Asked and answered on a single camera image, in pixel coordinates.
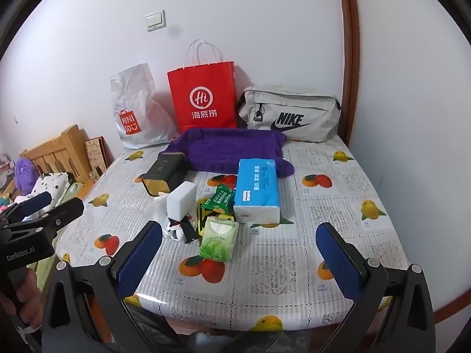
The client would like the red paper bag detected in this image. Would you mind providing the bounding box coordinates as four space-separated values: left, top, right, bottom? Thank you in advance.
167 39 238 135

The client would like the patterned book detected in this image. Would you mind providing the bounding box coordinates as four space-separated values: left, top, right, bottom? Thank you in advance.
84 136 113 177

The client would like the purple plush toy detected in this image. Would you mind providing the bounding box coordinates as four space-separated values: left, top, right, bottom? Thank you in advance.
15 157 39 195

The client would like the wooden door frame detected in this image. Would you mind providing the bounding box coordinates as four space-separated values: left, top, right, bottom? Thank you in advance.
335 0 361 140

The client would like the white sponge block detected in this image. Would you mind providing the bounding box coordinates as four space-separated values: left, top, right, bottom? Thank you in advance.
166 182 198 223

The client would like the purple towel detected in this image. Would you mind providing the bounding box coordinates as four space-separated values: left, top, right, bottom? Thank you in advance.
162 127 295 177

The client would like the grey waist bag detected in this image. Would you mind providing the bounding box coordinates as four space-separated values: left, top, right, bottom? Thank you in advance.
237 86 342 143

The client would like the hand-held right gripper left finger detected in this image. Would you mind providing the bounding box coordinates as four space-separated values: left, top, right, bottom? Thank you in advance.
40 221 173 353

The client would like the wooden nightstand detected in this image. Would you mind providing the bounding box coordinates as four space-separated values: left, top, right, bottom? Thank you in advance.
74 180 97 207

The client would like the white plastic shopping bag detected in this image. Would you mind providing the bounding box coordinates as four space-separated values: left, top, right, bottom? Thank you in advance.
110 63 177 150

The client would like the wooden bed headboard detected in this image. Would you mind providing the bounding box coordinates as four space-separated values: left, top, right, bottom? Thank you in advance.
20 124 92 184

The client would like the black and gold tin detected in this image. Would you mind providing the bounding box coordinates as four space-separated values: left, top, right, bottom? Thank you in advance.
142 151 188 195

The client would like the polka dot pillow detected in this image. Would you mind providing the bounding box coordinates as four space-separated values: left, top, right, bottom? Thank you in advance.
31 172 72 207

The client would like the blue tissue pack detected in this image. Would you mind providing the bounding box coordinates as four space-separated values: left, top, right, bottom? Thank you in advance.
233 158 281 225

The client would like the person's left hand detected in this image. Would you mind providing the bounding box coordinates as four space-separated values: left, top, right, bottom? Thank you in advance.
0 265 44 329

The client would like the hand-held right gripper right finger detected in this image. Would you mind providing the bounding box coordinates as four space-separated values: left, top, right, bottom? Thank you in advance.
316 222 437 353

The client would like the green tissue pack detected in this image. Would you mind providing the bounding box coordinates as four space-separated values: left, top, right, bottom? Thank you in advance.
200 216 239 262

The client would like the white light switch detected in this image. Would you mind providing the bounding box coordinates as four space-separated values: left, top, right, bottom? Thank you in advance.
145 10 166 32

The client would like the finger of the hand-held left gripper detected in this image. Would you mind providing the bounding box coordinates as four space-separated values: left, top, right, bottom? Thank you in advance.
0 191 52 226
7 197 84 243

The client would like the green snack packet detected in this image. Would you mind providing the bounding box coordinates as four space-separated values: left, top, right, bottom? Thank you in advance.
200 184 236 216

